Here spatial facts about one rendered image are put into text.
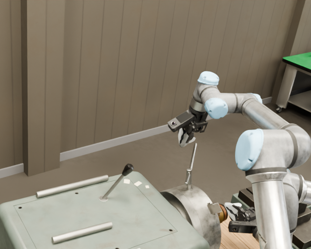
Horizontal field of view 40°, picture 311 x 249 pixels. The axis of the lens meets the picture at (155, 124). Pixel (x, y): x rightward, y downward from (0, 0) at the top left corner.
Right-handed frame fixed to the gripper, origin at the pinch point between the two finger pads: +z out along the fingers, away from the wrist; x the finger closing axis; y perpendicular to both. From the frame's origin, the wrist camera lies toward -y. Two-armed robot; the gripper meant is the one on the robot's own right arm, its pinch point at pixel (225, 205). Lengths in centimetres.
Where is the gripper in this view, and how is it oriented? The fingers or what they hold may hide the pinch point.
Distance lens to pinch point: 198.7
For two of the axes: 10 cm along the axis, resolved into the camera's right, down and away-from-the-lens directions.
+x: 1.3, -8.8, -4.5
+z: -5.4, -4.5, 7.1
